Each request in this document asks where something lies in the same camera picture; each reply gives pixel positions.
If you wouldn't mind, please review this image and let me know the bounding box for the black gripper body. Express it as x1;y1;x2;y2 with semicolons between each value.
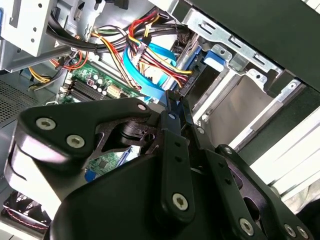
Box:
48;154;251;240

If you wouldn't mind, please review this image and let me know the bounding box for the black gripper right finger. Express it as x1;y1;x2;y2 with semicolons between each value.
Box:
181;97;315;240

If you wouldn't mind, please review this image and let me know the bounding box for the blue SATA wire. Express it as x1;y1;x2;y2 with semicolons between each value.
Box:
121;41;179;104

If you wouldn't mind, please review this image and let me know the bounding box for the hard disk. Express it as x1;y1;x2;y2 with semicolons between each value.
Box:
174;37;227;97

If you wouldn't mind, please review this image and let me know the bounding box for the red yellow power wire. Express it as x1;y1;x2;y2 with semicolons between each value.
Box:
126;11;201;97

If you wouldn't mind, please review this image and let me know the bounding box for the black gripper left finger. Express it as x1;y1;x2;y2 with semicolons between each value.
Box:
3;90;196;223

